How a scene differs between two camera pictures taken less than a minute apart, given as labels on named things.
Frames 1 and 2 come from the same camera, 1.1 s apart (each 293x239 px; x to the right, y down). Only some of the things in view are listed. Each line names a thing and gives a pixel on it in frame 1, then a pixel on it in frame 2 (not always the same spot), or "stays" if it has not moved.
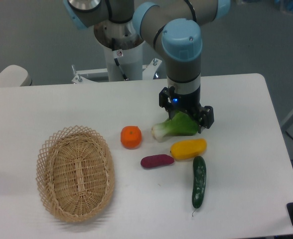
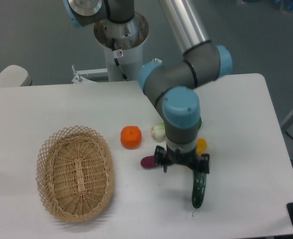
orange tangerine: x=131 y=137 stays
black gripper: x=189 y=103 → x=164 y=157
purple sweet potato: x=154 y=161 stays
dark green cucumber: x=199 y=181 stays
